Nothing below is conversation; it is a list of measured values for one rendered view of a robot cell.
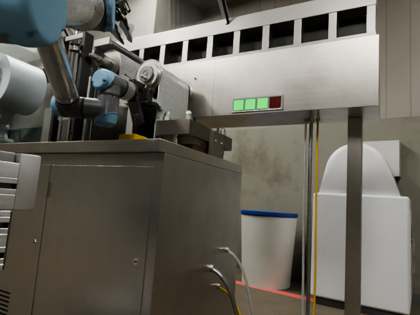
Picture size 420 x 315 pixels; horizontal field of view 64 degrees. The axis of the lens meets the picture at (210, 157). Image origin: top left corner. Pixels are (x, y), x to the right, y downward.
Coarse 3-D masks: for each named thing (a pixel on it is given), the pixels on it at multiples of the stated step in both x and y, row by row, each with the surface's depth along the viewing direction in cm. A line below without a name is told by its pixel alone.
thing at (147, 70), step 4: (144, 68) 148; (148, 68) 146; (152, 68) 147; (140, 72) 148; (144, 72) 147; (148, 72) 146; (152, 72) 145; (148, 76) 146; (152, 76) 146; (140, 80) 148; (144, 80) 146; (148, 80) 146
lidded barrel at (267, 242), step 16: (256, 224) 301; (272, 224) 297; (288, 224) 301; (256, 240) 300; (272, 240) 296; (288, 240) 301; (256, 256) 299; (272, 256) 295; (288, 256) 301; (256, 272) 297; (272, 272) 294; (288, 272) 302; (272, 288) 293
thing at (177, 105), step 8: (160, 88) 146; (160, 96) 146; (168, 96) 151; (176, 96) 157; (168, 104) 151; (176, 104) 157; (184, 104) 163; (160, 112) 146; (176, 112) 157; (184, 112) 163
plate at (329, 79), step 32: (192, 64) 178; (224, 64) 169; (256, 64) 161; (288, 64) 153; (320, 64) 146; (352, 64) 140; (192, 96) 175; (224, 96) 166; (256, 96) 158; (288, 96) 151; (320, 96) 144; (352, 96) 138
